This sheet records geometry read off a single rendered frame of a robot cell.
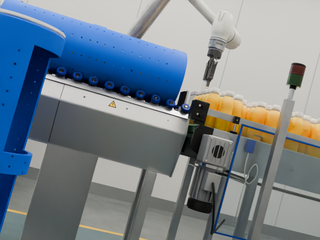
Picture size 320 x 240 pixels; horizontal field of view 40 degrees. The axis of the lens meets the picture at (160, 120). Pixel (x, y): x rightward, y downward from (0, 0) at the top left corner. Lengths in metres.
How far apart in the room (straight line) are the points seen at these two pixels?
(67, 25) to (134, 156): 0.67
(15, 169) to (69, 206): 1.17
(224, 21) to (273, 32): 3.23
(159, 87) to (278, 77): 3.58
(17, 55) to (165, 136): 0.90
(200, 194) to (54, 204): 1.00
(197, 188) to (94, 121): 0.56
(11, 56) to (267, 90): 4.33
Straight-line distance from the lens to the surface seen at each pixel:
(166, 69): 2.05
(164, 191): 5.07
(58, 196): 2.58
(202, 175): 1.88
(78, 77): 2.04
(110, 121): 2.02
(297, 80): 1.98
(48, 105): 2.02
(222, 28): 2.35
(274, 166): 1.95
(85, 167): 2.56
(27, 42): 1.41
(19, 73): 1.41
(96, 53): 2.03
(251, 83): 5.36
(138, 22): 2.80
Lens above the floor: 0.78
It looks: 3 degrees up
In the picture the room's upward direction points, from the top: 15 degrees clockwise
